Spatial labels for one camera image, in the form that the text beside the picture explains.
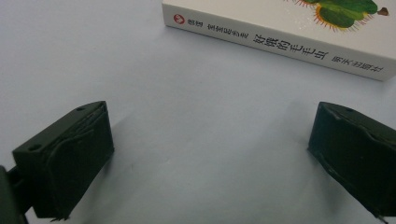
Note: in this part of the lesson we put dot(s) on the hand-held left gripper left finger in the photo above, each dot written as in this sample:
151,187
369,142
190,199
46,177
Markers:
65,161

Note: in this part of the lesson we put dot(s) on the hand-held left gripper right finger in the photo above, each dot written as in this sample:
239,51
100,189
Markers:
355,155

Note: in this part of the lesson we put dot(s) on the white children's picture book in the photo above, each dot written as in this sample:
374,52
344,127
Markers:
280,18

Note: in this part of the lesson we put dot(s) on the light grey table mat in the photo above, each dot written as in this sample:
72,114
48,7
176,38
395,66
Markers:
193,130

